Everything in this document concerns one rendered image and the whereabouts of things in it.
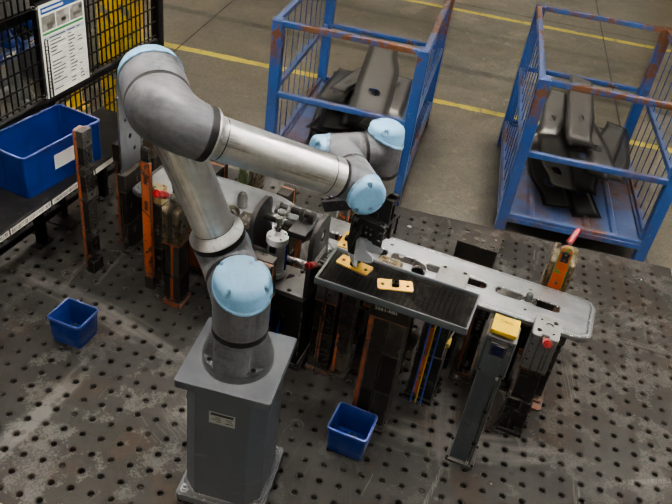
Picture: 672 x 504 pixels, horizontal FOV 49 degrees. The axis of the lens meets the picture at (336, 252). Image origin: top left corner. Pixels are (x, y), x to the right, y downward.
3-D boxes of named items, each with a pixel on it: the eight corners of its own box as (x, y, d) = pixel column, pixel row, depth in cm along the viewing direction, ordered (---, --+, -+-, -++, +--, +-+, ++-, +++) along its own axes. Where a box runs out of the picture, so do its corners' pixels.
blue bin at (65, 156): (104, 157, 228) (101, 119, 220) (28, 200, 205) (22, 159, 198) (62, 140, 233) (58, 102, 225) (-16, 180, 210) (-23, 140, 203)
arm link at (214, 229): (216, 311, 155) (111, 86, 119) (203, 267, 166) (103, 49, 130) (270, 290, 157) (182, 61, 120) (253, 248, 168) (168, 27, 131)
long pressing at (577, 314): (597, 299, 208) (599, 294, 207) (589, 348, 190) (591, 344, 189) (167, 161, 239) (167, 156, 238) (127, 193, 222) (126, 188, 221)
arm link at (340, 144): (325, 154, 140) (379, 151, 144) (308, 126, 148) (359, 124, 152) (321, 189, 145) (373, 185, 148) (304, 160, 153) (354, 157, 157)
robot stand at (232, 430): (258, 521, 172) (270, 405, 148) (174, 498, 174) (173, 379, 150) (283, 452, 188) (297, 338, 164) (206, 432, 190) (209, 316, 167)
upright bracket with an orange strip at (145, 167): (155, 287, 233) (151, 148, 203) (153, 290, 232) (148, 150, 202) (147, 284, 233) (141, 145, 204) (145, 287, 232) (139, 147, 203)
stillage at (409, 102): (316, 99, 517) (332, -41, 461) (428, 124, 507) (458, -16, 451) (260, 182, 422) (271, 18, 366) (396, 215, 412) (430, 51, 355)
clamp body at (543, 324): (530, 415, 209) (569, 320, 187) (523, 443, 200) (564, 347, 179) (497, 403, 211) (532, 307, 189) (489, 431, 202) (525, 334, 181)
